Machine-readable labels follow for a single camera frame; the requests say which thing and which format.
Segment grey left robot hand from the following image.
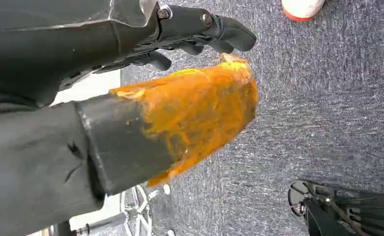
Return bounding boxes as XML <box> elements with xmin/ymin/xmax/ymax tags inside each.
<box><xmin>0</xmin><ymin>0</ymin><xmax>260</xmax><ymax>236</ymax></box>

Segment pale desk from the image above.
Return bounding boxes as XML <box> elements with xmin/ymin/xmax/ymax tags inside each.
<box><xmin>50</xmin><ymin>69</ymin><xmax>122</xmax><ymax>107</ymax></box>

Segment white shoe with red sole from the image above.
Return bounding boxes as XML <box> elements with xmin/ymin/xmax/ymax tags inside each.
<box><xmin>281</xmin><ymin>0</ymin><xmax>327</xmax><ymax>22</ymax></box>

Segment black robot foot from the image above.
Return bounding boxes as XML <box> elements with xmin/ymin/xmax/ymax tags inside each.
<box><xmin>288</xmin><ymin>180</ymin><xmax>384</xmax><ymax>236</ymax></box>

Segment white metal frame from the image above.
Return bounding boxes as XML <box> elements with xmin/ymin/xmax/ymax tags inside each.
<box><xmin>71</xmin><ymin>184</ymin><xmax>176</xmax><ymax>236</ymax></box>

